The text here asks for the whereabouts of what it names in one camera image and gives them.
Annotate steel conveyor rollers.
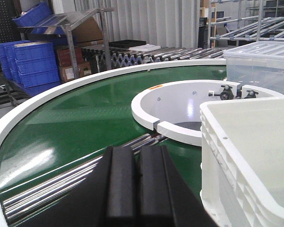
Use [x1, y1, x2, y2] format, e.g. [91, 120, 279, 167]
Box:
[1, 133, 169, 225]

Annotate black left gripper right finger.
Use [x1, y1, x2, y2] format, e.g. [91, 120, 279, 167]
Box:
[139, 146, 217, 227]

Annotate brown cardboard boxes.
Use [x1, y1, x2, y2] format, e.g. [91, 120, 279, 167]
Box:
[54, 45, 92, 83]

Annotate clear plastic storage bin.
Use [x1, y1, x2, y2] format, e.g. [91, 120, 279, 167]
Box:
[223, 41, 284, 94]

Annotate black tray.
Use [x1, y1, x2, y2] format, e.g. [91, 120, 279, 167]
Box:
[109, 40, 146, 49]

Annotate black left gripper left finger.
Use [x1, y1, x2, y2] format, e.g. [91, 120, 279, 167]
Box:
[61, 146, 137, 227]

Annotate green conveyor belt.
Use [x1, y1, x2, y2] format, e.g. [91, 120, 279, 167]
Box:
[0, 63, 226, 200]

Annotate blue bin on rack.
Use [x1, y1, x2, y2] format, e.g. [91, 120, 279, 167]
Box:
[12, 1, 52, 27]

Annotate white Totelife plastic crate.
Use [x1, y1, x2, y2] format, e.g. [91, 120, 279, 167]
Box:
[200, 96, 284, 227]

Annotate steel tilted shelf rack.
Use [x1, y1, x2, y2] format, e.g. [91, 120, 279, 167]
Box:
[18, 6, 115, 79]

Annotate long roller conveyor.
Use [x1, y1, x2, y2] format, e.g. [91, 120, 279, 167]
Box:
[82, 47, 223, 72]

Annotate stacked blue plastic crates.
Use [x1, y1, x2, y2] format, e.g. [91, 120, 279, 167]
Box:
[0, 40, 60, 88]

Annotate white inner conveyor ring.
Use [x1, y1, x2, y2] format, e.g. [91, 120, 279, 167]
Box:
[131, 79, 284, 147]

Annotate steel pipe flow rack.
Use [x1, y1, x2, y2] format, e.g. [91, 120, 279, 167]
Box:
[203, 0, 284, 48]

